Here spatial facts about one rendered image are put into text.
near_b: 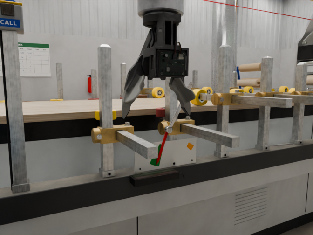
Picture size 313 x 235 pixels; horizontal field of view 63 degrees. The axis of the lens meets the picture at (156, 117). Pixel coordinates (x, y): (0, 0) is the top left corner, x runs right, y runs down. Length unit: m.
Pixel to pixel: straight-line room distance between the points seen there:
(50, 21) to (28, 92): 2.11
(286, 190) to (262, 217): 0.25
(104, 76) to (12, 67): 0.25
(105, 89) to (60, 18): 7.47
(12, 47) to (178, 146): 0.62
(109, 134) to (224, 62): 0.54
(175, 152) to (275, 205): 1.05
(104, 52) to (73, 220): 0.55
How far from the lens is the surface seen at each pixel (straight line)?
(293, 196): 1.99
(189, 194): 1.09
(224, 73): 1.07
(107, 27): 8.40
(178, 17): 0.50
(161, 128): 0.93
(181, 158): 0.99
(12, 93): 0.80
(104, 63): 0.83
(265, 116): 1.27
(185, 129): 0.93
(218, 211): 1.53
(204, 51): 9.73
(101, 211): 0.95
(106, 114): 0.84
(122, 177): 0.88
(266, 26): 11.78
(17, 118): 0.81
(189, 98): 0.54
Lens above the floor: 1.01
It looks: 8 degrees down
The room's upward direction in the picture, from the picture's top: straight up
